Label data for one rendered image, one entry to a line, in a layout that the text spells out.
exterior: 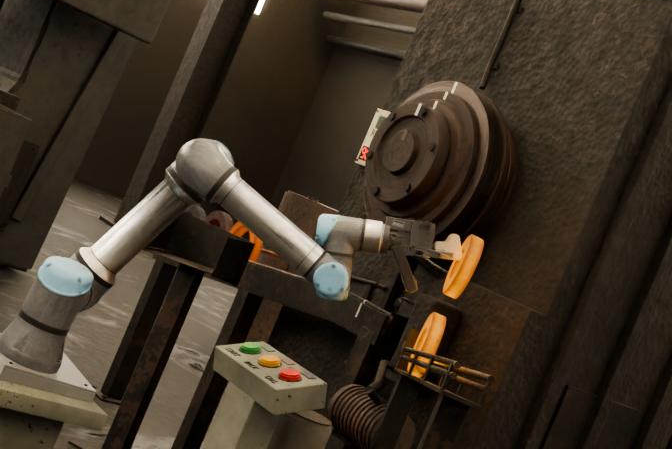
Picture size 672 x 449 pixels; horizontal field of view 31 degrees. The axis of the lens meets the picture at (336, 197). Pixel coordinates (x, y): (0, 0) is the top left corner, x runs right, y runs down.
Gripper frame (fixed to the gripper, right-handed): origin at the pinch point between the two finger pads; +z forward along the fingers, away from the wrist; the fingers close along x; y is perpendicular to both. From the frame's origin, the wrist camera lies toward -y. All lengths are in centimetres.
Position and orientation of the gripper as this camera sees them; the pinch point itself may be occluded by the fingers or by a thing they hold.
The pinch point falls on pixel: (466, 259)
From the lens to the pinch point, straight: 278.7
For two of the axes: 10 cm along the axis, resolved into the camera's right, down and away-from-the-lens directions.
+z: 9.9, 1.4, 0.1
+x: -0.1, -0.1, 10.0
